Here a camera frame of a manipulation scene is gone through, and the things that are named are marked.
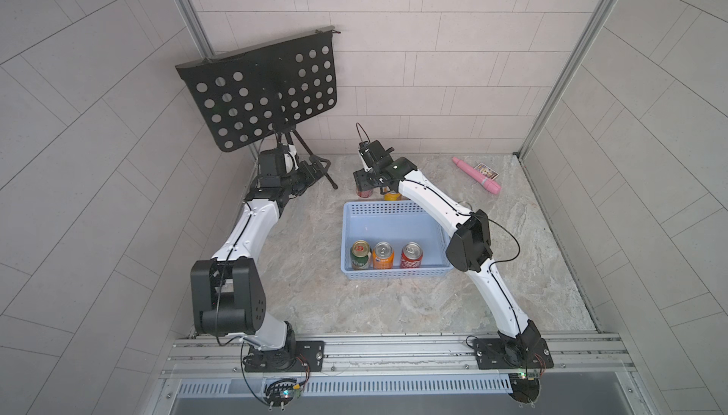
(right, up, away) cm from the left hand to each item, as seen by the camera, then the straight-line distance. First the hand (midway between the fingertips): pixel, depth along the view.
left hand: (325, 165), depth 85 cm
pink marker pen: (+54, -3, +23) cm, 59 cm away
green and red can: (+11, -26, -6) cm, 29 cm away
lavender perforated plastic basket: (+22, -19, +11) cm, 31 cm away
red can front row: (+25, -26, -6) cm, 37 cm away
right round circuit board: (+52, -56, -16) cm, 78 cm away
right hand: (+11, -3, +10) cm, 15 cm away
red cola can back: (+12, -9, +10) cm, 18 cm away
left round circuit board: (-7, -54, -19) cm, 58 cm away
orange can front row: (+17, -26, -6) cm, 32 cm away
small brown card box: (+59, -1, +27) cm, 65 cm away
